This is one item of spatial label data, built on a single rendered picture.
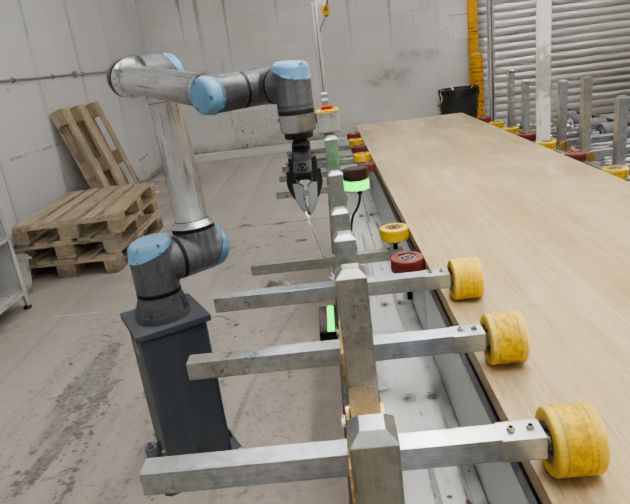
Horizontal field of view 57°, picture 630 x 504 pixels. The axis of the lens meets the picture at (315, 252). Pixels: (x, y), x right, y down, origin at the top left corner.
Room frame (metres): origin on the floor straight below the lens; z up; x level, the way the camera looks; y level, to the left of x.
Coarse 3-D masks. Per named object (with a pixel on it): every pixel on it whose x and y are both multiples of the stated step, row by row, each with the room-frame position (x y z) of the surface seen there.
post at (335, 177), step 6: (330, 174) 1.33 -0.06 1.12; (336, 174) 1.33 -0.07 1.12; (342, 174) 1.33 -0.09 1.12; (330, 180) 1.33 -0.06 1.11; (336, 180) 1.33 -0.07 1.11; (342, 180) 1.33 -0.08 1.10; (330, 186) 1.33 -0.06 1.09; (336, 186) 1.33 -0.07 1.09; (342, 186) 1.33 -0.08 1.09; (330, 192) 1.33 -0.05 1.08; (336, 192) 1.33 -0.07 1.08; (342, 192) 1.33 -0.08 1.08; (330, 198) 1.33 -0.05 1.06; (336, 198) 1.33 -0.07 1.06; (342, 198) 1.33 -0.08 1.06; (336, 204) 1.33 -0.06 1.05; (342, 204) 1.33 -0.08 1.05
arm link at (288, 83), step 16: (272, 64) 1.46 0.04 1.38; (288, 64) 1.42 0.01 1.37; (304, 64) 1.44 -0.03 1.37; (272, 80) 1.45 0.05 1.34; (288, 80) 1.42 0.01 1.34; (304, 80) 1.43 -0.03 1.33; (272, 96) 1.46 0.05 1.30; (288, 96) 1.42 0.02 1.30; (304, 96) 1.42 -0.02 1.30; (288, 112) 1.42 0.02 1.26; (304, 112) 1.42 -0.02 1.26
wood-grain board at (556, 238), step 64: (384, 128) 3.62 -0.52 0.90; (448, 128) 3.28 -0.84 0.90; (448, 192) 1.87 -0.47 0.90; (512, 192) 1.77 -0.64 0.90; (576, 192) 1.68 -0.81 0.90; (448, 256) 1.28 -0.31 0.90; (512, 256) 1.23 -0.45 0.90; (576, 256) 1.18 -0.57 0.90; (576, 320) 0.89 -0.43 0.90; (512, 384) 0.73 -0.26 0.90; (576, 384) 0.71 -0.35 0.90
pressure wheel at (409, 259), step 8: (392, 256) 1.31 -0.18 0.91; (400, 256) 1.31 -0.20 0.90; (408, 256) 1.29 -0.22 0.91; (416, 256) 1.30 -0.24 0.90; (392, 264) 1.29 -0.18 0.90; (400, 264) 1.27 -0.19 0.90; (408, 264) 1.26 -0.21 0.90; (416, 264) 1.26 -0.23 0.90; (424, 264) 1.29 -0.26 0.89; (400, 272) 1.27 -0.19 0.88; (408, 296) 1.30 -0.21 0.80
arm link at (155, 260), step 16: (144, 240) 1.87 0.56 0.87; (160, 240) 1.84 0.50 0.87; (176, 240) 1.89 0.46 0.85; (128, 256) 1.82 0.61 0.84; (144, 256) 1.79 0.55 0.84; (160, 256) 1.80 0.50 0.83; (176, 256) 1.84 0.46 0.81; (144, 272) 1.79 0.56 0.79; (160, 272) 1.80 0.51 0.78; (176, 272) 1.83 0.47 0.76; (144, 288) 1.79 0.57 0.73; (160, 288) 1.79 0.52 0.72; (176, 288) 1.83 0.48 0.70
